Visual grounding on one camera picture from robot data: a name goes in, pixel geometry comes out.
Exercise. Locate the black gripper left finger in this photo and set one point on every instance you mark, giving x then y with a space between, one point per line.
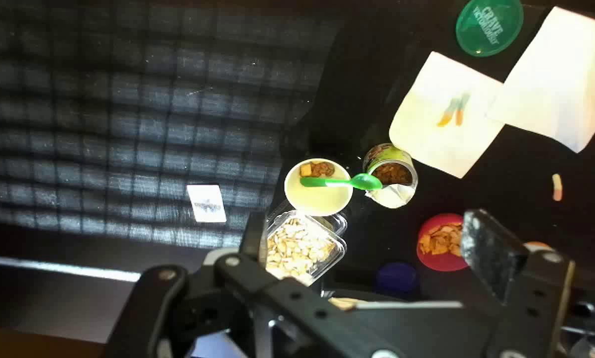
253 237

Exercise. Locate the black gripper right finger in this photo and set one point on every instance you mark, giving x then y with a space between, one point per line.
492 251

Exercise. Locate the white paper napkin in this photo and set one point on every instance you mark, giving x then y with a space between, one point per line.
428 132
561 72

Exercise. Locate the clear container of nuts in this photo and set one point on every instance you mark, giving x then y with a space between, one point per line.
299 251

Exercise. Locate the red bowl of chips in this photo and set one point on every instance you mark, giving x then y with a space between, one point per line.
442 241

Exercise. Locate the single playing card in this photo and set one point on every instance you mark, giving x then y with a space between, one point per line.
205 204

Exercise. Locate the orange cheese puff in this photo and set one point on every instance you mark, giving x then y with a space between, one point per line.
557 188

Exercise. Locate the dark blue lid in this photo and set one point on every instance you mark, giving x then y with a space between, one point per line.
398 277

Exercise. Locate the green plastic spoon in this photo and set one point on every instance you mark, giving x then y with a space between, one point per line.
338 182

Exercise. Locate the green plastic lid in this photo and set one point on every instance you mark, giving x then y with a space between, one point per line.
488 27

